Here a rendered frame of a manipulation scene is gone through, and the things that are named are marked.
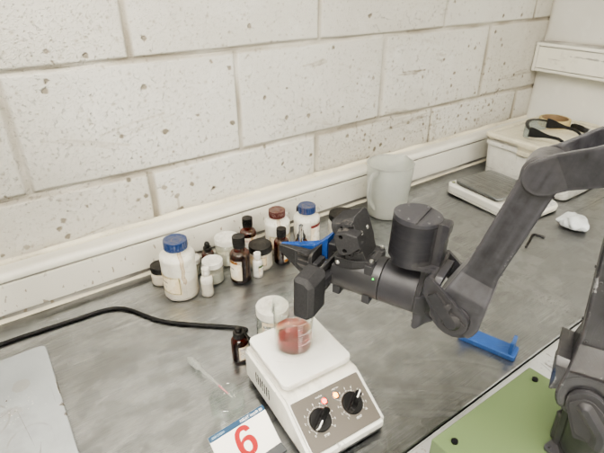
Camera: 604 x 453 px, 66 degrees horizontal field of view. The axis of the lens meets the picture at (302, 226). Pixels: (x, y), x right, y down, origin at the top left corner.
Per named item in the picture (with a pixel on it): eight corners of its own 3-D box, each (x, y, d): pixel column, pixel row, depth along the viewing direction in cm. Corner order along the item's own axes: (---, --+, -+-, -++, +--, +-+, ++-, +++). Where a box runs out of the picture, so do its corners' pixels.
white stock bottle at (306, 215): (294, 253, 111) (293, 211, 106) (293, 240, 117) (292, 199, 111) (320, 253, 111) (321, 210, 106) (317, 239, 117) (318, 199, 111)
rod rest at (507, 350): (518, 351, 83) (523, 336, 81) (513, 362, 80) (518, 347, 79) (463, 328, 88) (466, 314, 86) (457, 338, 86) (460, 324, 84)
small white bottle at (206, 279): (212, 297, 96) (209, 271, 93) (200, 297, 96) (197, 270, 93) (216, 290, 98) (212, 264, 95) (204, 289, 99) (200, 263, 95)
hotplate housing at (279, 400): (385, 430, 69) (389, 393, 65) (310, 475, 63) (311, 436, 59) (305, 341, 85) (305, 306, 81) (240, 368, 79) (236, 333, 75)
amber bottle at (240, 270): (245, 270, 105) (242, 228, 100) (254, 279, 102) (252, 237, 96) (227, 277, 103) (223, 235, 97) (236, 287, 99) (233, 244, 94)
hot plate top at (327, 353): (352, 359, 70) (353, 356, 70) (284, 394, 65) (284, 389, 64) (310, 315, 79) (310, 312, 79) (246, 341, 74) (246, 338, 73)
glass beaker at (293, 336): (297, 326, 76) (297, 284, 72) (322, 349, 72) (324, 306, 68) (262, 344, 72) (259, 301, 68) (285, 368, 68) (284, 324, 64)
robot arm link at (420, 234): (480, 306, 57) (502, 220, 52) (463, 342, 51) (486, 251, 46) (395, 276, 63) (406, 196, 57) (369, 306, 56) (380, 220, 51)
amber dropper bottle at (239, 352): (229, 360, 81) (226, 330, 77) (236, 349, 83) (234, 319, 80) (244, 365, 80) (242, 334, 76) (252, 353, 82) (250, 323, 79)
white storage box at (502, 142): (624, 177, 152) (639, 134, 145) (565, 206, 133) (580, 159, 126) (535, 151, 174) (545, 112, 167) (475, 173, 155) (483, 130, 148)
